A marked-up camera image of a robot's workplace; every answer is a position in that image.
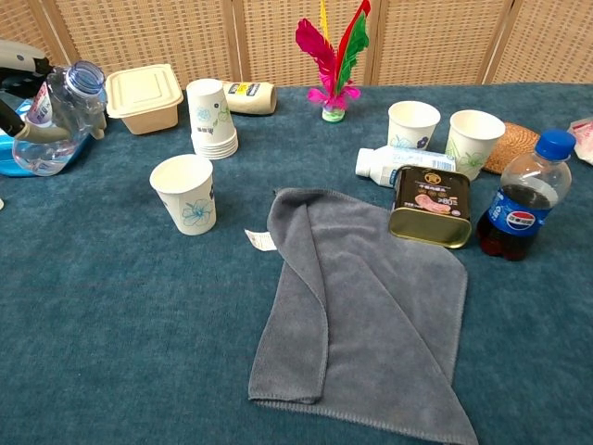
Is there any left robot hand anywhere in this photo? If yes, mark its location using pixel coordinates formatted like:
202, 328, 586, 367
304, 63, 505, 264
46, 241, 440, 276
0, 39, 107, 143

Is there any clear plastic bottle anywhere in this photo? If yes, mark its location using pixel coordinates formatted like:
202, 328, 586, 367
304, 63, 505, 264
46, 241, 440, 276
12, 60, 108, 177

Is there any blue detergent pump bottle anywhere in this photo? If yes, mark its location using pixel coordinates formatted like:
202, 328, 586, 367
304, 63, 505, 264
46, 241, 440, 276
0, 99, 89, 178

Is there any blue flower paper cup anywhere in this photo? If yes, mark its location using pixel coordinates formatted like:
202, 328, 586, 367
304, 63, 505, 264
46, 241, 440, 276
148, 154, 218, 236

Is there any mayonnaise squeeze bottle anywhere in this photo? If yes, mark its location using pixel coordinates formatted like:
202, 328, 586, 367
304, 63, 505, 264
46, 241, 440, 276
221, 81, 278, 116

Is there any dark flower paper cup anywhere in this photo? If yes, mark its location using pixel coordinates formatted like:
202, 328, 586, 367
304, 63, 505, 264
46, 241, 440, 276
387, 100, 442, 150

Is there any green flower paper cup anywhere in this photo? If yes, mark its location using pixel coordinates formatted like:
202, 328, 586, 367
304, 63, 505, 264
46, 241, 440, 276
445, 109, 507, 182

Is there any cola bottle blue cap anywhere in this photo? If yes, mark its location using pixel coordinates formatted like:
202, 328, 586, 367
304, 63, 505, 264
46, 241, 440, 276
475, 129, 577, 261

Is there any bamboo folding screen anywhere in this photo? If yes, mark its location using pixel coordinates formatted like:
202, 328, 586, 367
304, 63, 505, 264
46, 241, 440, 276
0, 0, 593, 94

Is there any beige lidded lunch box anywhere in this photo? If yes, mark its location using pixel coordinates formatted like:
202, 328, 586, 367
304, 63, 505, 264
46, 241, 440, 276
105, 63, 184, 136

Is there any stack of inverted paper cups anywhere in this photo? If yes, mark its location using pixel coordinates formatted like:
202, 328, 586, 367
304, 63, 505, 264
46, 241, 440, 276
185, 78, 240, 161

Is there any blue table cloth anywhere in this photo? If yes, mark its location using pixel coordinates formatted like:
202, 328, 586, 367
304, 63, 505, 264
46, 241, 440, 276
0, 83, 593, 445

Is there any colourful feather shuttlecock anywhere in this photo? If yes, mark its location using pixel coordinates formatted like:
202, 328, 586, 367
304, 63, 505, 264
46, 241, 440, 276
295, 0, 372, 123

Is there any black luncheon meat can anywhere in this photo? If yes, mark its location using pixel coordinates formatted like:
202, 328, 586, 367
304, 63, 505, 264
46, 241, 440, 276
387, 165, 473, 250

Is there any grey microfibre towel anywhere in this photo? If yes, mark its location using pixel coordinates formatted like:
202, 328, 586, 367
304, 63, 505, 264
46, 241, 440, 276
244, 186, 479, 445

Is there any round woven rattan coaster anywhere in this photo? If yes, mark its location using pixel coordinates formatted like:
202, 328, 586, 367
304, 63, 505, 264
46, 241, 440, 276
481, 121, 541, 175

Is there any pink printed plastic bag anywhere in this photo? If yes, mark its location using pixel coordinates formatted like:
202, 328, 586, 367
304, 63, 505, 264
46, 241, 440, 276
572, 116, 593, 166

